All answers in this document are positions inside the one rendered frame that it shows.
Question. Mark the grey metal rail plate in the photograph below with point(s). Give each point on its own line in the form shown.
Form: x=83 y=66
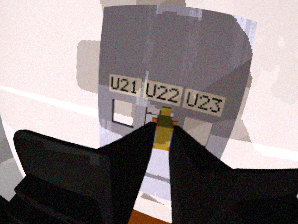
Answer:
x=191 y=60

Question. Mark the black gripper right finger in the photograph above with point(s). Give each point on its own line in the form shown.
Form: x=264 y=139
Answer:
x=203 y=189

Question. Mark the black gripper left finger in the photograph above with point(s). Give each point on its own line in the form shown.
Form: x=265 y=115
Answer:
x=112 y=174

